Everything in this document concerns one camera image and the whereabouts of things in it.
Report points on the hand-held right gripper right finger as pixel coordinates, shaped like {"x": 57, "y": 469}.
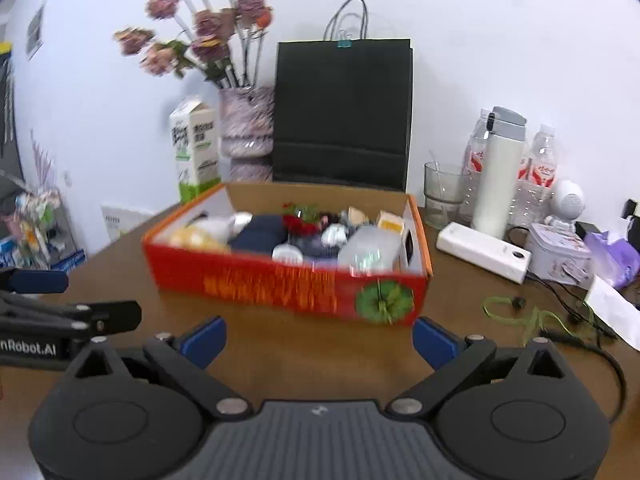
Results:
{"x": 437, "y": 342}

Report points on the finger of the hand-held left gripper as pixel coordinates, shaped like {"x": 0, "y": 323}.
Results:
{"x": 35, "y": 281}
{"x": 120, "y": 316}

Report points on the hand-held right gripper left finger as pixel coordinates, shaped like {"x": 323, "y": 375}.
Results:
{"x": 205, "y": 340}

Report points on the red cardboard box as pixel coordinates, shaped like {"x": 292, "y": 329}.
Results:
{"x": 260, "y": 285}

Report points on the translucent plastic box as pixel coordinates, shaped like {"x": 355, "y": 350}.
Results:
{"x": 370, "y": 250}

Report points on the dark blue case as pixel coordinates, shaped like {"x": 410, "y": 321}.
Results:
{"x": 260, "y": 235}

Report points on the white round lid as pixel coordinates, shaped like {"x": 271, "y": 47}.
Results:
{"x": 287, "y": 254}

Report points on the yellow plastic container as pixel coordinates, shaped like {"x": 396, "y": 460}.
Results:
{"x": 390, "y": 221}

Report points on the red artificial rose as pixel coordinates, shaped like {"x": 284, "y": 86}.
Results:
{"x": 300, "y": 225}

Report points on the white tissue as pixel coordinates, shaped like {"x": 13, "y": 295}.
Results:
{"x": 334, "y": 234}

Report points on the beige blue snack packet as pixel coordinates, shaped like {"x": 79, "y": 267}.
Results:
{"x": 356, "y": 215}

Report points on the wooden desktop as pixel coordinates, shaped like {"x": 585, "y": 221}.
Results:
{"x": 310, "y": 350}

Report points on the cluttered storage rack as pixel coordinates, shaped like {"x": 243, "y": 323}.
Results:
{"x": 35, "y": 230}

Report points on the green black neckband earphones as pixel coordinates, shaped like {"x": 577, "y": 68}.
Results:
{"x": 535, "y": 322}

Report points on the white power bank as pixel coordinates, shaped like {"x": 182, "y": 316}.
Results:
{"x": 480, "y": 250}

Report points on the clear glass cup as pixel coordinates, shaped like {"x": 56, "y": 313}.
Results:
{"x": 445, "y": 200}

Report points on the white printed tin box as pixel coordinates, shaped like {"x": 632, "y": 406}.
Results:
{"x": 555, "y": 250}

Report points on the white thermos bottle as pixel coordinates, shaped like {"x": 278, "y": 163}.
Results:
{"x": 497, "y": 185}

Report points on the clear stirring straw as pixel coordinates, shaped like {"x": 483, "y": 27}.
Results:
{"x": 436, "y": 167}

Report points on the white green milk carton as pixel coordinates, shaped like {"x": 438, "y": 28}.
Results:
{"x": 195, "y": 155}

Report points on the white paper sheet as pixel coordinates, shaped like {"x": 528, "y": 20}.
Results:
{"x": 612, "y": 310}

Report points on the clear water bottle red label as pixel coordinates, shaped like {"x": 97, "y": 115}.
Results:
{"x": 537, "y": 170}
{"x": 475, "y": 160}

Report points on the white round speaker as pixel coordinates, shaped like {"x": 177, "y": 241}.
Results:
{"x": 567, "y": 200}

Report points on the purple tissue pack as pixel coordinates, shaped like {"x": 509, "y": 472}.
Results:
{"x": 610, "y": 255}

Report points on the pink mottled vase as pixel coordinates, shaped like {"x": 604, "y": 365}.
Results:
{"x": 247, "y": 125}

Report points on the black charger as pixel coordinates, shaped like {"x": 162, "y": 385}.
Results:
{"x": 631, "y": 210}

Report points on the black paper bag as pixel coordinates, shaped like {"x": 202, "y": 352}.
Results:
{"x": 340, "y": 110}

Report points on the dried pink flowers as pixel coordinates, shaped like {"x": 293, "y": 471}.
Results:
{"x": 210, "y": 25}

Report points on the green binder clip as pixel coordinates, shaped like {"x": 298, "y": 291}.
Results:
{"x": 344, "y": 42}

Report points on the black wall hanging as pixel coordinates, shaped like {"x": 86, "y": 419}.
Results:
{"x": 6, "y": 105}

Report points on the grey wall notice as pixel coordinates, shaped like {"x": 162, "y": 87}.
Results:
{"x": 36, "y": 32}

